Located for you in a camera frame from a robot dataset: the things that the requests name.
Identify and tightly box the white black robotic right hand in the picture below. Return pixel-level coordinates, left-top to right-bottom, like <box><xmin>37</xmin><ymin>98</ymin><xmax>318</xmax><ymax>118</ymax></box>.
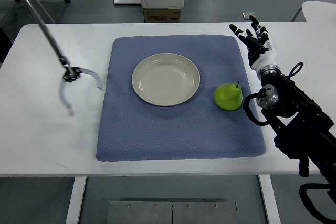
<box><xmin>229</xmin><ymin>15</ymin><xmax>277</xmax><ymax>72</ymax></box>

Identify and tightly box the green pear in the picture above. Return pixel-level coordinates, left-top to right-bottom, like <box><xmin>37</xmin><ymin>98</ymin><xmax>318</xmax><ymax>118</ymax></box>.
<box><xmin>214</xmin><ymin>81</ymin><xmax>243</xmax><ymax>111</ymax></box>

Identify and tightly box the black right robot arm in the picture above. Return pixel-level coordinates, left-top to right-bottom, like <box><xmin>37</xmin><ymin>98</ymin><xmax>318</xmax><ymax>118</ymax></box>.
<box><xmin>243</xmin><ymin>62</ymin><xmax>335</xmax><ymax>223</ymax></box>

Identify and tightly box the grey floor outlet plate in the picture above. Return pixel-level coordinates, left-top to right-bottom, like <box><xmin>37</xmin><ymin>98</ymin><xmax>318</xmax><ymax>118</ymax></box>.
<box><xmin>242</xmin><ymin>12</ymin><xmax>256</xmax><ymax>20</ymax></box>

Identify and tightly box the cream round plate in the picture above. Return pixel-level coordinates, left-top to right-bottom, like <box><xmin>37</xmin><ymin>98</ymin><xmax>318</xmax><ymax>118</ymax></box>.
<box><xmin>132</xmin><ymin>53</ymin><xmax>201</xmax><ymax>106</ymax></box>

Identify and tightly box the white round side table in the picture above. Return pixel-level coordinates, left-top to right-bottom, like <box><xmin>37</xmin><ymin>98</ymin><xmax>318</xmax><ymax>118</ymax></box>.
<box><xmin>291</xmin><ymin>1</ymin><xmax>335</xmax><ymax>23</ymax></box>

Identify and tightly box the brown cardboard box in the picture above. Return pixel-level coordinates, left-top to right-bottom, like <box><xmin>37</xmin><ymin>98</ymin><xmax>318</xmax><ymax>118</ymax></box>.
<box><xmin>143</xmin><ymin>8</ymin><xmax>181</xmax><ymax>23</ymax></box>

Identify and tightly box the white right table leg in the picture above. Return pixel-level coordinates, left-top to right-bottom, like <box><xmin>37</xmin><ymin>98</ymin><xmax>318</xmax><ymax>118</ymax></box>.
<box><xmin>258</xmin><ymin>174</ymin><xmax>281</xmax><ymax>224</ymax></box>

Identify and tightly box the white table leg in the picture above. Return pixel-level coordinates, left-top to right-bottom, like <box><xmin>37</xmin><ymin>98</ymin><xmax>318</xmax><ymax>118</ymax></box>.
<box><xmin>65</xmin><ymin>176</ymin><xmax>87</xmax><ymax>224</ymax></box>
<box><xmin>258</xmin><ymin>174</ymin><xmax>281</xmax><ymax>224</ymax></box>

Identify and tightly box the blue textured mat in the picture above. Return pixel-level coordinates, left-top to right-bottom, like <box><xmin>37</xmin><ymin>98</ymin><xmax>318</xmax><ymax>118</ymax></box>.
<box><xmin>96</xmin><ymin>35</ymin><xmax>266</xmax><ymax>161</ymax></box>

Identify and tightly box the metal reacher grabber tool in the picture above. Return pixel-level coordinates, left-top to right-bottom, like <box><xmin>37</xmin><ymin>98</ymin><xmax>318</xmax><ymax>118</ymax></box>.
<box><xmin>23</xmin><ymin>0</ymin><xmax>105</xmax><ymax>116</ymax></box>

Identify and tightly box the white left table leg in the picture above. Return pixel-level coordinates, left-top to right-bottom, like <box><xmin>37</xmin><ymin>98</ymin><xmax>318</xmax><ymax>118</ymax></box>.
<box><xmin>65</xmin><ymin>176</ymin><xmax>87</xmax><ymax>224</ymax></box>

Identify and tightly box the silver metal floor rail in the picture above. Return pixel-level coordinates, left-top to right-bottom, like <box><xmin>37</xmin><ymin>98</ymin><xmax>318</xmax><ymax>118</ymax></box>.
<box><xmin>113</xmin><ymin>0</ymin><xmax>141</xmax><ymax>5</ymax></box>

